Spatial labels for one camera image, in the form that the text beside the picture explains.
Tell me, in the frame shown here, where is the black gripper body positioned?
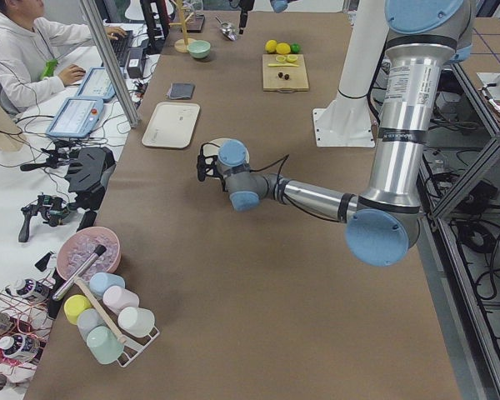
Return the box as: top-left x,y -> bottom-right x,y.
229,0 -> 255,13
214,164 -> 229,192

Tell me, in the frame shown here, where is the cream rabbit tray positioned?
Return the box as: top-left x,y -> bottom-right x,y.
142,102 -> 200,149

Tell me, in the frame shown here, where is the metal scoop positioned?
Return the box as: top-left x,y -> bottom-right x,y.
215,16 -> 238,42

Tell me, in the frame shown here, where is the cream round plate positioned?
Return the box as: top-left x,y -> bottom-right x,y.
202,137 -> 231,158

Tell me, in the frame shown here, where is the yellow lemon outer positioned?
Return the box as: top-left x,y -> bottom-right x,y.
264,39 -> 278,54

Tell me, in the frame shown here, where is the yellow lemon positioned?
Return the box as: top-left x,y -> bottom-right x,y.
264,39 -> 278,54
275,42 -> 291,55

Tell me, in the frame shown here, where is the yellow lemon middle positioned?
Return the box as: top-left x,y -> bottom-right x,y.
275,42 -> 291,55

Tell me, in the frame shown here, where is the mint green bowl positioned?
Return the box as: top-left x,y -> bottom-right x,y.
187,40 -> 211,60

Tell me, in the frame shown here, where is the yellow plastic knife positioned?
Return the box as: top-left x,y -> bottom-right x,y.
267,62 -> 300,68

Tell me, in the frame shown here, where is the green lime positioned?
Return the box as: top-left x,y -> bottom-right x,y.
290,43 -> 301,54

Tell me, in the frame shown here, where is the wooden cup tree stand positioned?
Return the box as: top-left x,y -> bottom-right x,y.
169,0 -> 196,53

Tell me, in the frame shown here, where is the wooden cutting board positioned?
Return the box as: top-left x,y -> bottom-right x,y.
262,54 -> 309,92

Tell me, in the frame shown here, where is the grey folded cloth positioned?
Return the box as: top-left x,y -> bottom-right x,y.
167,82 -> 195,100

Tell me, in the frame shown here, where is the black keyboard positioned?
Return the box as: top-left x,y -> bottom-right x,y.
110,30 -> 134,68

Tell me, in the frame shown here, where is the metal muddler black tip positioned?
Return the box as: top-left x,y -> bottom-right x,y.
52,244 -> 107,302

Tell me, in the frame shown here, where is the blue teach pendant far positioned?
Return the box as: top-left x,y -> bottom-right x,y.
76,67 -> 116,102

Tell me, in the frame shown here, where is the blue teach pendant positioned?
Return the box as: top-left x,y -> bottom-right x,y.
76,67 -> 116,102
46,97 -> 104,139

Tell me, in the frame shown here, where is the blue teach pendant near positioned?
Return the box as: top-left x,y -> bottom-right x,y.
46,97 -> 104,139

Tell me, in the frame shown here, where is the pink bowl with ice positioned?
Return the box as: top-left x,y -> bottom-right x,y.
57,227 -> 121,280

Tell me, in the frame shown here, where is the blue cup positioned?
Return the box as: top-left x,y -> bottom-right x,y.
88,272 -> 126,299

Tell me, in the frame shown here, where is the pink cup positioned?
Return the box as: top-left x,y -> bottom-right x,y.
102,285 -> 140,314

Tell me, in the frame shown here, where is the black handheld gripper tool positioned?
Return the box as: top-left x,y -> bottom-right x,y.
17,194 -> 71,243

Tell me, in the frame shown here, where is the white cup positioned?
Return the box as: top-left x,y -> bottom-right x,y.
117,307 -> 155,338

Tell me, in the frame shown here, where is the white cup rack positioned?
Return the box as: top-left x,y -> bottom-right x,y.
117,327 -> 161,368

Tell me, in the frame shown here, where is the yellow cup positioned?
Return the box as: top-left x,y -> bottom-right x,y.
63,294 -> 93,325

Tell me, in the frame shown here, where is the grey cup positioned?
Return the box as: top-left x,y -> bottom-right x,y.
77,308 -> 105,342

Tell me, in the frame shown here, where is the mint cup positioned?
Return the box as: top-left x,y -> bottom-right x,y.
86,326 -> 124,365

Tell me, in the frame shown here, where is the person in white hoodie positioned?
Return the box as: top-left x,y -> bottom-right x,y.
0,0 -> 128,116

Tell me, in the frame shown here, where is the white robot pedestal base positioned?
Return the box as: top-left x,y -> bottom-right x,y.
313,0 -> 389,148

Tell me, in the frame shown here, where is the aluminium frame post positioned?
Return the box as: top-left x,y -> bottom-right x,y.
79,0 -> 140,128

